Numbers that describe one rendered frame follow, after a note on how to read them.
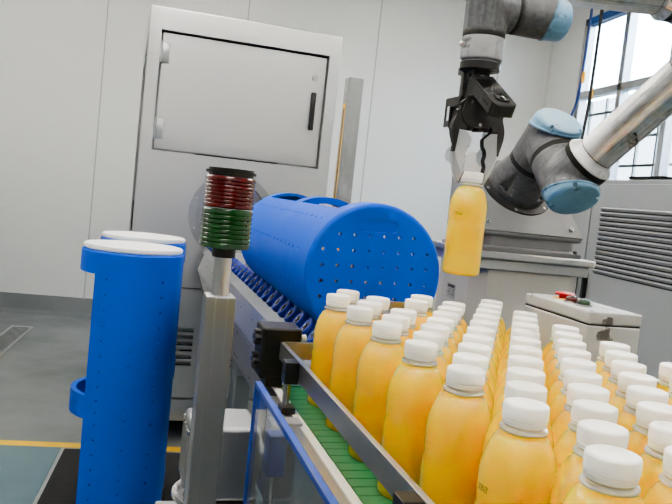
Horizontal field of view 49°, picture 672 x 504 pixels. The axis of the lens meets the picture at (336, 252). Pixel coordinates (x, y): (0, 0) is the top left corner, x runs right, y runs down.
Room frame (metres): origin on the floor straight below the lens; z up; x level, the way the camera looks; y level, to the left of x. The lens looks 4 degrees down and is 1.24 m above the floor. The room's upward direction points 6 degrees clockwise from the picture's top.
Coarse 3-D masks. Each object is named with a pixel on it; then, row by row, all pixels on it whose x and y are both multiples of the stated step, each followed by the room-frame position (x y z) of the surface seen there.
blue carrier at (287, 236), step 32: (256, 224) 2.04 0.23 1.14; (288, 224) 1.69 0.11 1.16; (320, 224) 1.46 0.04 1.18; (352, 224) 1.45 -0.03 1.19; (384, 224) 1.47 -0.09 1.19; (416, 224) 1.48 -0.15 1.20; (256, 256) 1.97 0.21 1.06; (288, 256) 1.57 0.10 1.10; (320, 256) 1.43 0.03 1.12; (352, 256) 1.45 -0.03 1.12; (384, 256) 1.47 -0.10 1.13; (416, 256) 1.49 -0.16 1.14; (288, 288) 1.61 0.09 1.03; (320, 288) 1.43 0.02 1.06; (352, 288) 1.45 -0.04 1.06; (384, 288) 1.47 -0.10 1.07; (416, 288) 1.49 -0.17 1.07
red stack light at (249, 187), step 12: (216, 180) 0.90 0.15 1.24; (228, 180) 0.90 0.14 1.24; (240, 180) 0.91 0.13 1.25; (252, 180) 0.92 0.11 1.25; (204, 192) 0.92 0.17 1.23; (216, 192) 0.90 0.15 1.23; (228, 192) 0.90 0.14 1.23; (240, 192) 0.91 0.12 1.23; (252, 192) 0.92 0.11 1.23; (204, 204) 0.92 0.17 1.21; (216, 204) 0.90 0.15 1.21; (228, 204) 0.90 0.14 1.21; (240, 204) 0.91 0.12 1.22; (252, 204) 0.93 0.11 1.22
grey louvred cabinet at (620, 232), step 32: (608, 192) 3.37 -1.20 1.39; (640, 192) 3.13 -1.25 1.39; (576, 224) 3.62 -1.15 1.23; (608, 224) 3.33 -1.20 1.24; (640, 224) 3.10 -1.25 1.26; (608, 256) 3.30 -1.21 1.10; (640, 256) 3.07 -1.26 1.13; (576, 288) 3.53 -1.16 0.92; (608, 288) 3.27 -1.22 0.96; (640, 288) 3.04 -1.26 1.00; (640, 352) 2.98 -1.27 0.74
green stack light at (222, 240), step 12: (204, 216) 0.91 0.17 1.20; (216, 216) 0.90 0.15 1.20; (228, 216) 0.90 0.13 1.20; (240, 216) 0.91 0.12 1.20; (204, 228) 0.91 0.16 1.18; (216, 228) 0.90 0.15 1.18; (228, 228) 0.90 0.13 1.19; (240, 228) 0.91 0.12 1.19; (204, 240) 0.91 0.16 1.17; (216, 240) 0.90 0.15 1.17; (228, 240) 0.90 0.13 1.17; (240, 240) 0.91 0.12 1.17
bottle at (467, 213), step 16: (464, 192) 1.29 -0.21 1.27; (480, 192) 1.29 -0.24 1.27; (464, 208) 1.28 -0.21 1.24; (480, 208) 1.28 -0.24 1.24; (448, 224) 1.31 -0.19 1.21; (464, 224) 1.28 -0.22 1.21; (480, 224) 1.29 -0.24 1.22; (448, 240) 1.30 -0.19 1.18; (464, 240) 1.28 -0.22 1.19; (480, 240) 1.29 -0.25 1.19; (448, 256) 1.29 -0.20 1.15; (464, 256) 1.28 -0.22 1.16; (480, 256) 1.30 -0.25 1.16; (448, 272) 1.29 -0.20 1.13; (464, 272) 1.28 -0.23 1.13
